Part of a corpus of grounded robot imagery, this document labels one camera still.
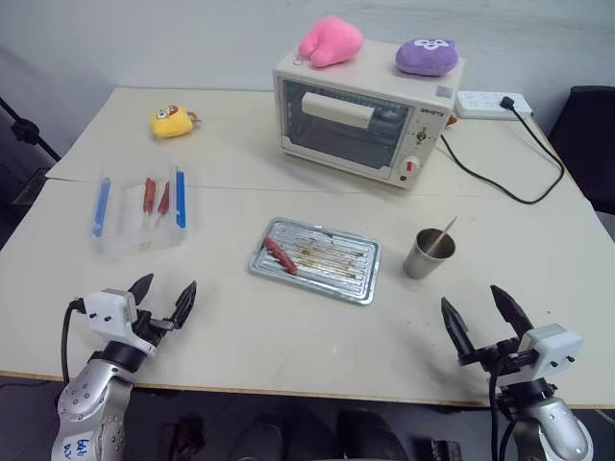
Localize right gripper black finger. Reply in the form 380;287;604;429
489;284;534;344
440;296;475;357

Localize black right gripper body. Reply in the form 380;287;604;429
455;339;537;378

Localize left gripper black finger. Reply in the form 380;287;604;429
168;280;198;330
128;273;156;305

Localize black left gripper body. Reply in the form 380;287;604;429
128;309;175;357

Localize clear container with blue clips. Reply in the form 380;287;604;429
90;162;190;255

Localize steel cup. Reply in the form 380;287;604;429
402;228;457;280

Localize small dark block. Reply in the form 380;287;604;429
426;437;465;461

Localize loose red sausage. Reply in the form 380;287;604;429
262;236;299;276

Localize dark rounded shape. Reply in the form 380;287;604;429
334;407;410;461
229;412;290;461

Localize silver metal baking tray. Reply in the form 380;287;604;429
247;216;382;306

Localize yellow plush toy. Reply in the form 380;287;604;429
149;105;204;142

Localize black chair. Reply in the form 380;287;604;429
547;85;615;215

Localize cream toaster oven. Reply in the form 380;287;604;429
272;38;469;190

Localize black tripod stand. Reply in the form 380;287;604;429
0;95;62;165

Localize white power strip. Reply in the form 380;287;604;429
453;90;535;121

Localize purple plush toy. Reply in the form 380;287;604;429
394;37;460;77

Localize pink plush toy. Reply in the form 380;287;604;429
298;15;364;69

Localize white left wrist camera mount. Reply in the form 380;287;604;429
82;288;138;345

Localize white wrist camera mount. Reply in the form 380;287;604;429
521;324;585;381
82;288;138;345

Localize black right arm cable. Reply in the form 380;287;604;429
487;359;516;461

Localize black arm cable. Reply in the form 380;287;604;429
487;359;516;461
60;299;86;385

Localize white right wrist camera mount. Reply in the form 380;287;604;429
521;324;585;381

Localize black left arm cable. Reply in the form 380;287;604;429
60;299;86;385

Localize black power plug cable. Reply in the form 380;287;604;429
440;95;566;207

